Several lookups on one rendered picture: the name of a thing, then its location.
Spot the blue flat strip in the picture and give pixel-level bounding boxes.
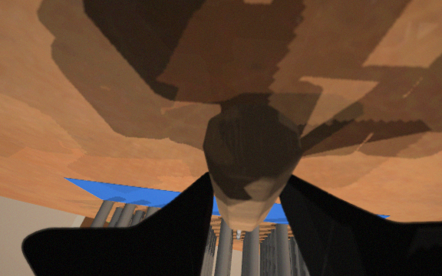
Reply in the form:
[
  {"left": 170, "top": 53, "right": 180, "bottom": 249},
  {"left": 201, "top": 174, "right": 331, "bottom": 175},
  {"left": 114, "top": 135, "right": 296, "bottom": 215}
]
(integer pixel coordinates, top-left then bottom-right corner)
[{"left": 65, "top": 178, "right": 288, "bottom": 225}]

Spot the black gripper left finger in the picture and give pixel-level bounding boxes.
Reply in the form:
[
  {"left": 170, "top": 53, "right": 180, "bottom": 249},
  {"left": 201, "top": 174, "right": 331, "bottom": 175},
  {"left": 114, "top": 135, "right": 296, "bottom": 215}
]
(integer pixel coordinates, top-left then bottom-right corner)
[{"left": 21, "top": 172, "right": 214, "bottom": 276}]

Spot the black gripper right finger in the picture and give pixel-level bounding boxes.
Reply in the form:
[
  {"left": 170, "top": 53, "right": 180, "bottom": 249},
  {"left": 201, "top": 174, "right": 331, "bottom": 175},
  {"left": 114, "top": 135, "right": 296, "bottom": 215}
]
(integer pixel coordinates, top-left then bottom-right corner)
[{"left": 279, "top": 174, "right": 442, "bottom": 276}]

